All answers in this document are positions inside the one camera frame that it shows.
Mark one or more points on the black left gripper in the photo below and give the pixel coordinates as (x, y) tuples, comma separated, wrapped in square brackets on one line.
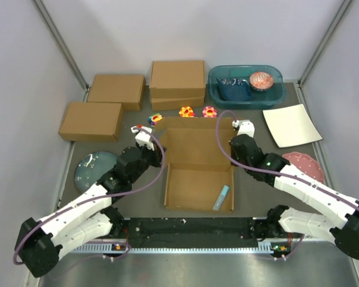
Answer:
[(157, 153)]

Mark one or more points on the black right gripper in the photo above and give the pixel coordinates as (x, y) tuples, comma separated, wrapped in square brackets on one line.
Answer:
[(232, 154)]

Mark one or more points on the light blue tube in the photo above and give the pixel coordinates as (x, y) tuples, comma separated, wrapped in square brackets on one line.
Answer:
[(221, 197)]

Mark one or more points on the brown cardboard box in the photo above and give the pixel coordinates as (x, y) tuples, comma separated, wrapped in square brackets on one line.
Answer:
[(197, 166)]

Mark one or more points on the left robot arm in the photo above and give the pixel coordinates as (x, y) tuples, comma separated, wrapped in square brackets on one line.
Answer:
[(42, 243)]

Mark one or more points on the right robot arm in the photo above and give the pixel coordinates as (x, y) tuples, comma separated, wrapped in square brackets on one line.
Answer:
[(337, 217)]

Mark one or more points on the folded cardboard box front left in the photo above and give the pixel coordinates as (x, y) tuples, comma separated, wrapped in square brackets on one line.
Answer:
[(92, 122)]

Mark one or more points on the folded cardboard box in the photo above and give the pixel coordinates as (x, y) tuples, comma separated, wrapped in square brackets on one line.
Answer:
[(126, 89), (92, 122)]

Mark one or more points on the folded cardboard box back left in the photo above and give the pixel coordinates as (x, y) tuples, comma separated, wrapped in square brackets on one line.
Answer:
[(126, 89)]

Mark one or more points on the stacked cardboard box top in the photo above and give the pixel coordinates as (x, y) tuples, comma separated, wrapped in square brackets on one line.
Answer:
[(177, 79)]

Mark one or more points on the blue flower plush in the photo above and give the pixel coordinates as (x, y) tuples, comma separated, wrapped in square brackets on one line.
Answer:
[(154, 119)]

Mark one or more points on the pink flower plush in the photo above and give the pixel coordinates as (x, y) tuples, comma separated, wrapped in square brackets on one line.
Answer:
[(209, 112)]

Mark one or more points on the white square plate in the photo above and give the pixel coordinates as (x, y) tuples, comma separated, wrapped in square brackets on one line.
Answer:
[(291, 126)]

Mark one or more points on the blue round plate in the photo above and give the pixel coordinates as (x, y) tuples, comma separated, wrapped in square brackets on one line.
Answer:
[(92, 167)]

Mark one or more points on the pink dotted plate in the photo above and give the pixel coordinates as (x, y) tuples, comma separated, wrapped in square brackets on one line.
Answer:
[(306, 164)]

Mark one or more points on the orange flower plush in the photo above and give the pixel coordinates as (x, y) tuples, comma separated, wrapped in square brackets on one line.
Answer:
[(186, 111)]

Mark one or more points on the blue patterned bowl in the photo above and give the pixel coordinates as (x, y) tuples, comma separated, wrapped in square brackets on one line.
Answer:
[(234, 89)]

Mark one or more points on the teal plastic bin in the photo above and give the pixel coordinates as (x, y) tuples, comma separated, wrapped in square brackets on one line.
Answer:
[(260, 99)]

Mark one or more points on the red patterned bowl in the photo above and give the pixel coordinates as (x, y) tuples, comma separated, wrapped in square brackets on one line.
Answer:
[(261, 81)]

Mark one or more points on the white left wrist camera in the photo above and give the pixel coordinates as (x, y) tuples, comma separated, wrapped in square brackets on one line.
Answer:
[(142, 138)]

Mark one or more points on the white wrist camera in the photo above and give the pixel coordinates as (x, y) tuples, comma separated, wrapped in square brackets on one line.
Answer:
[(244, 127), (142, 138)]

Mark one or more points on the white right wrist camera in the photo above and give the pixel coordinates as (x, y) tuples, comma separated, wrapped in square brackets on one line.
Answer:
[(244, 127)]

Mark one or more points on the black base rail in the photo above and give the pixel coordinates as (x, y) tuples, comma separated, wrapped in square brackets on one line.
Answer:
[(196, 232)]

